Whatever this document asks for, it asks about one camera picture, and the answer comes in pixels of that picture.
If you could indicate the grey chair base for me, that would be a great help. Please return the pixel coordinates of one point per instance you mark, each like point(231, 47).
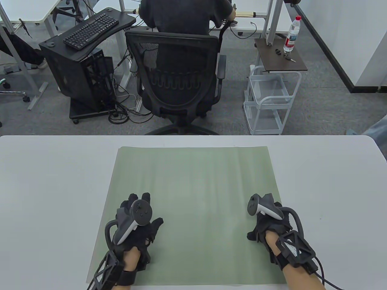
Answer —
point(15, 92)

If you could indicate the clear water bottle red cap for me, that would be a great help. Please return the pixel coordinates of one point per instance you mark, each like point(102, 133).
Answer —
point(291, 36)

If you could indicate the black mesh office chair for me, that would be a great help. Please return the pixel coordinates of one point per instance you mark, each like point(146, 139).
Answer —
point(178, 99)

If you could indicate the grey metal frame leg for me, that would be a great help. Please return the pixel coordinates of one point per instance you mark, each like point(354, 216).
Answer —
point(270, 24)
point(37, 96)

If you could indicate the black computer cart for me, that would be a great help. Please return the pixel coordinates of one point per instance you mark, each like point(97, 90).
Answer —
point(124, 18)

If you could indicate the person's left hand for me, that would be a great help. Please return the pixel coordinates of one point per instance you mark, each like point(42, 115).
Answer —
point(148, 232)

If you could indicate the black computer tower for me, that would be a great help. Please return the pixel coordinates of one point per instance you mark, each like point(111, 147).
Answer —
point(60, 75)

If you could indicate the white desk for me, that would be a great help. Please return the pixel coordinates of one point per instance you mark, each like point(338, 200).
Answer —
point(245, 28)
point(27, 9)

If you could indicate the white and grey controller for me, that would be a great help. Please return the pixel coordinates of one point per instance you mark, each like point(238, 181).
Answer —
point(263, 205)
point(140, 211)

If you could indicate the person's right hand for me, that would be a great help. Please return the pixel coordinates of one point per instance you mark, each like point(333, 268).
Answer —
point(263, 223)

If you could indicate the black chair base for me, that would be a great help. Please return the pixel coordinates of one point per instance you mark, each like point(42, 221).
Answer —
point(69, 12)

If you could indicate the black keyboard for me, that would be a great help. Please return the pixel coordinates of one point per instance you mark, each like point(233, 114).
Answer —
point(90, 30)

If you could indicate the grey foot pedal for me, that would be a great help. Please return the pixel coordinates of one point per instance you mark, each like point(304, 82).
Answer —
point(11, 70)

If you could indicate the green desk mat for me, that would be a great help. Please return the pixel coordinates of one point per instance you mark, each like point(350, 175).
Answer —
point(196, 181)

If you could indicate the brown side table top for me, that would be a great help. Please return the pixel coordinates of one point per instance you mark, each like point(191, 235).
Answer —
point(278, 63)

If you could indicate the small black object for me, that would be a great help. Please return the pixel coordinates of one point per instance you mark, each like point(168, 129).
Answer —
point(277, 51)

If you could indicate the small bunch of keys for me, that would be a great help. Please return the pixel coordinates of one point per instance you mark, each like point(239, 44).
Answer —
point(291, 59)

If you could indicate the person's right forearm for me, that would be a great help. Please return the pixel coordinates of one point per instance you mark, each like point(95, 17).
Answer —
point(302, 281)

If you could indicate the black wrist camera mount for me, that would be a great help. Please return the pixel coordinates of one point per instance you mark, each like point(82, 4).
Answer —
point(294, 247)
point(108, 272)

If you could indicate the beige padded bar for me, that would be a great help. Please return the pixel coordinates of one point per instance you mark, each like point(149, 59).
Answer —
point(242, 14)

